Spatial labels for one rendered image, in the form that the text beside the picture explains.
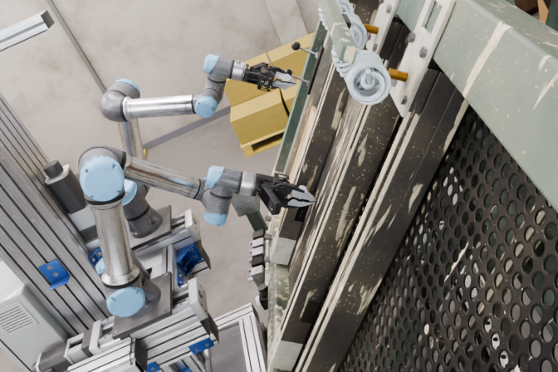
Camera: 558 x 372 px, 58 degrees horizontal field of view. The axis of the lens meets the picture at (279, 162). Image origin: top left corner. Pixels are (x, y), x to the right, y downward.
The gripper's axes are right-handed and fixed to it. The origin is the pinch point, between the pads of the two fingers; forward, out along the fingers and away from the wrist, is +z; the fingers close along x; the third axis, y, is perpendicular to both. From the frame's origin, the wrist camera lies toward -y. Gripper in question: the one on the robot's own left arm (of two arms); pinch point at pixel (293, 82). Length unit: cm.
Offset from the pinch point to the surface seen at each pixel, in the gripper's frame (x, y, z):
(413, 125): 41, 115, 5
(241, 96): -124, -259, -7
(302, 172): -14.7, 42.5, 5.8
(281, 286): -57, 54, 9
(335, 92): 16.0, 42.5, 7.5
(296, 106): -20.5, -24.8, 8.4
